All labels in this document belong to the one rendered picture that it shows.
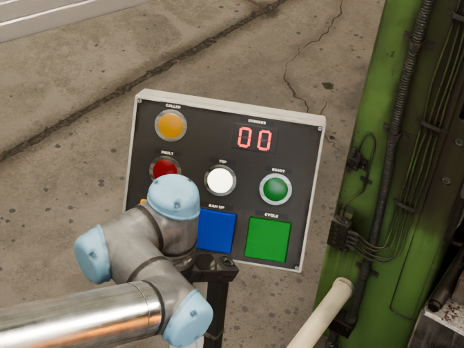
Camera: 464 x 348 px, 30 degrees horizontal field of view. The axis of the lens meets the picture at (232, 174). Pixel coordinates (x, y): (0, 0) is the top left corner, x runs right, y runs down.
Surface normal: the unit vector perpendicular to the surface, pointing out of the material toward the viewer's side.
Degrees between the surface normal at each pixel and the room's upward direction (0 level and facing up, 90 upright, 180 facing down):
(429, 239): 90
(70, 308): 29
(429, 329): 90
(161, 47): 0
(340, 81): 0
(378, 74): 90
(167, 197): 1
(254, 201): 60
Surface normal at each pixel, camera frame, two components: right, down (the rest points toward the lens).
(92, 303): 0.55, -0.65
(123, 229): 0.13, -0.71
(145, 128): -0.10, 0.24
